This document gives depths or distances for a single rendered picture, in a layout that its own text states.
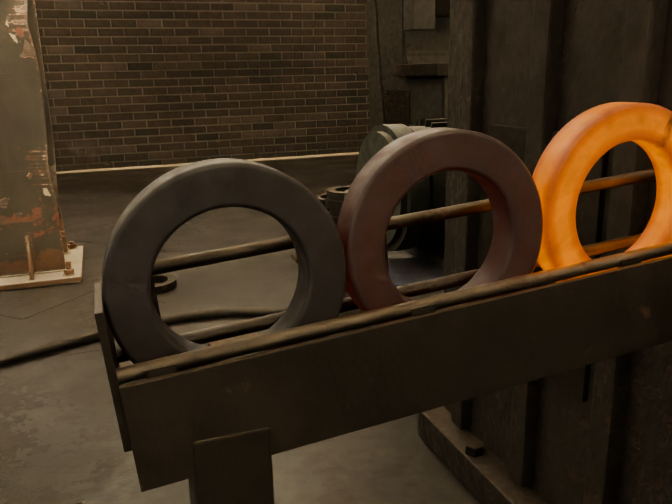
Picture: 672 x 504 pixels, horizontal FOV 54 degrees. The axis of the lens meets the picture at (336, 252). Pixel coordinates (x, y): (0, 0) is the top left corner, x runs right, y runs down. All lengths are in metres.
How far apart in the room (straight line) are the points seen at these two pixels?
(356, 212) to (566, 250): 0.21
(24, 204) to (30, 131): 0.30
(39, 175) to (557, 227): 2.59
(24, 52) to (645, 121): 2.61
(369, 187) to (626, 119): 0.25
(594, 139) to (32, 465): 1.39
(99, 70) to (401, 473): 5.52
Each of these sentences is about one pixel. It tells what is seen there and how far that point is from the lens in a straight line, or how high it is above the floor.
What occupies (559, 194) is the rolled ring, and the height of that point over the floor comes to 0.72.
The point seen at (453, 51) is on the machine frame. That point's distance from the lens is 1.40.
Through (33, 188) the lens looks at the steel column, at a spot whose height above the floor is 0.39.
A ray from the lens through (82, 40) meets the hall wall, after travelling 6.56.
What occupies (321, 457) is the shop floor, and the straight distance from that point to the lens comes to 1.54.
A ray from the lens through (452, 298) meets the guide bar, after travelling 0.55.
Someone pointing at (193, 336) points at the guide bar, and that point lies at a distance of 0.55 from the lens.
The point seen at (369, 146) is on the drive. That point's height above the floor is 0.61.
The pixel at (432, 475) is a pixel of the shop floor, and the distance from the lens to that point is 1.49.
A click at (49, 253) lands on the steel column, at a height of 0.11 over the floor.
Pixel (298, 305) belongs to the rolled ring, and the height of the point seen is 0.65.
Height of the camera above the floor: 0.83
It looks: 15 degrees down
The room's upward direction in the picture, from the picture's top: 1 degrees counter-clockwise
